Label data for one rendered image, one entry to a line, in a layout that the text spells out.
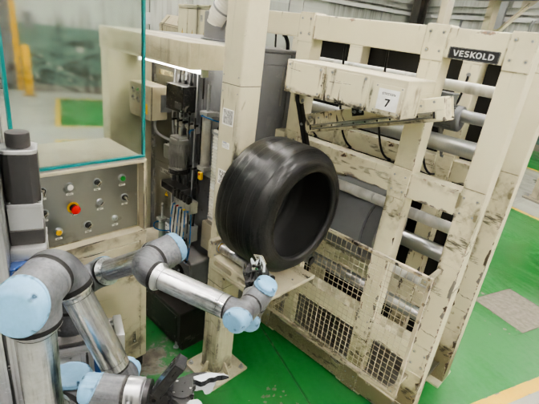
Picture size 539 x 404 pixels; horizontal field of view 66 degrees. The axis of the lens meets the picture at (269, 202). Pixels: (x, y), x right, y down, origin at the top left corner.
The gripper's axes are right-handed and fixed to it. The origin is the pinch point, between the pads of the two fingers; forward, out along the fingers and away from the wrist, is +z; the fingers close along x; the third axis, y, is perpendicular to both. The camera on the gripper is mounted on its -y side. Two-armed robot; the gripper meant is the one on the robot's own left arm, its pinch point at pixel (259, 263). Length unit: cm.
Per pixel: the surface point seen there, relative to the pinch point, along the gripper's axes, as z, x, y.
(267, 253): 3.1, -3.4, 1.7
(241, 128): 45, 2, 42
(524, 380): 56, -131, -166
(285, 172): 13.1, -16.7, 31.1
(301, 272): 30.2, -10.2, -32.4
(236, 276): 14.2, 16.7, -16.6
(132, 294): 27, 79, -29
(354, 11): 1172, -153, -52
